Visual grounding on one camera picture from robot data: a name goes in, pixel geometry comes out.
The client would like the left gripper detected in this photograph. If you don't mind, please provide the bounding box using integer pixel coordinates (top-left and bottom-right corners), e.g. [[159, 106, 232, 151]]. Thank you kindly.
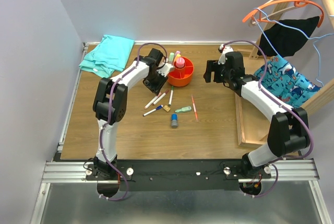
[[145, 69, 169, 96]]

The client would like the pink cap white marker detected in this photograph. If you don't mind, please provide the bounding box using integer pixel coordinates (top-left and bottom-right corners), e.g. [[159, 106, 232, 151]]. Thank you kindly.
[[144, 92, 161, 109]]

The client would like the orange round organizer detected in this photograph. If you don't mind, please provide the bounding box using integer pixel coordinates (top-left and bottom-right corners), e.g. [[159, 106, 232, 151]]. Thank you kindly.
[[168, 56, 194, 87]]

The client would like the green highlighter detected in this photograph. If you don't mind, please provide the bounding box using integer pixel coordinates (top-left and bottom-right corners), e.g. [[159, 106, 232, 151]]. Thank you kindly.
[[168, 52, 175, 64]]

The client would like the pink glue bottle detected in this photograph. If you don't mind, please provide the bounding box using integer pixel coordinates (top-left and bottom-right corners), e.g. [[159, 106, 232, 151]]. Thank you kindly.
[[174, 57, 185, 69]]

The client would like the pink yellow highlighter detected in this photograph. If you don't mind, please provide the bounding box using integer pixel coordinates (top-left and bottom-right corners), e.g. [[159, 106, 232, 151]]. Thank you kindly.
[[174, 55, 183, 64]]

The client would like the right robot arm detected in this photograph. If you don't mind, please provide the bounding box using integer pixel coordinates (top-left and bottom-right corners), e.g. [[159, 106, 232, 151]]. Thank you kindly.
[[204, 52, 312, 178]]

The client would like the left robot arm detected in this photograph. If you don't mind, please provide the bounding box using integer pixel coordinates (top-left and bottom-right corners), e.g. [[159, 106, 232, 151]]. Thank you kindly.
[[93, 48, 173, 180]]

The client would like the brown cap white marker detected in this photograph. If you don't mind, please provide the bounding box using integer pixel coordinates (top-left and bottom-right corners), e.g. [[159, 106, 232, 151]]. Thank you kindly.
[[153, 89, 170, 105]]

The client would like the green cap white marker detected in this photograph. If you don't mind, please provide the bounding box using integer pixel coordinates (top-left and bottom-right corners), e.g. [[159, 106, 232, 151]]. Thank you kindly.
[[168, 86, 174, 107]]

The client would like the blue cap whiteboard marker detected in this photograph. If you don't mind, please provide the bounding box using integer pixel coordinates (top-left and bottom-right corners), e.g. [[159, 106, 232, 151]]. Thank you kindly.
[[143, 105, 163, 117]]

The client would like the small tan eraser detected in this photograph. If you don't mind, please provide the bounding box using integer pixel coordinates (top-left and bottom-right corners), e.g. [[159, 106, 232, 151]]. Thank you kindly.
[[163, 105, 170, 112]]

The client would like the green correction tape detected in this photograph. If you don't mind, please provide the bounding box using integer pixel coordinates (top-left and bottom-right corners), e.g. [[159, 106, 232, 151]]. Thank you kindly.
[[175, 106, 192, 113]]

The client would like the orange thin pen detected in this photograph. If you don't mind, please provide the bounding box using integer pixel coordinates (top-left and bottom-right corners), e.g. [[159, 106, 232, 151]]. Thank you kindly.
[[191, 95, 199, 122]]

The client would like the teal folded cloth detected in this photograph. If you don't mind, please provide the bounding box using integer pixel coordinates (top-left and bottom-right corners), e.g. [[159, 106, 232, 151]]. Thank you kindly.
[[79, 34, 135, 78]]

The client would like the shark pattern blue cloth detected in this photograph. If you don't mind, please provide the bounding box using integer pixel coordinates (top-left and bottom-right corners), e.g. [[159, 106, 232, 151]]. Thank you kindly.
[[254, 55, 320, 108]]

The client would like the wooden tray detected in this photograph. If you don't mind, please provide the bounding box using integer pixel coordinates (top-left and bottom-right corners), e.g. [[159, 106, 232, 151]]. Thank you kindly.
[[235, 95, 270, 148]]

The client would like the black cloth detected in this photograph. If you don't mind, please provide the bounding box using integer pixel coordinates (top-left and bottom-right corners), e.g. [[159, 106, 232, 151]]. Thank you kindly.
[[257, 16, 321, 58]]

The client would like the orange hanger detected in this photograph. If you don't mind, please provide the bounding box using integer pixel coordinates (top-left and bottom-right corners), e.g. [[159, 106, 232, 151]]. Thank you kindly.
[[242, 0, 325, 27]]

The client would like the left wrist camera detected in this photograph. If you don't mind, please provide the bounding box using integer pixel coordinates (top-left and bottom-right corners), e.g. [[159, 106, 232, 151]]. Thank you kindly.
[[157, 62, 174, 77]]

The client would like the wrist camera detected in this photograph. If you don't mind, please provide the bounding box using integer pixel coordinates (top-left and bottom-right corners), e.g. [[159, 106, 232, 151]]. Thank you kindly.
[[218, 44, 234, 65], [157, 62, 174, 77]]

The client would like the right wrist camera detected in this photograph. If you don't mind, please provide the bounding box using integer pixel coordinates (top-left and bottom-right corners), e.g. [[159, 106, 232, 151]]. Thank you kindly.
[[218, 44, 234, 65]]

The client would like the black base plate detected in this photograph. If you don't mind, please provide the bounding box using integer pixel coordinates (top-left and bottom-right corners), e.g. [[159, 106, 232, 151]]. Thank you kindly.
[[86, 159, 271, 191]]

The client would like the blue wire hanger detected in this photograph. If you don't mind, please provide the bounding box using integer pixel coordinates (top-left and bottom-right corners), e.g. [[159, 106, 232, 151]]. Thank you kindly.
[[252, 7, 334, 85]]

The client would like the wooden rack frame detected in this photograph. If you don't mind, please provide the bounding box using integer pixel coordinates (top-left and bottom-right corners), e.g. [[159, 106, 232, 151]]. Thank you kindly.
[[248, 0, 334, 120]]

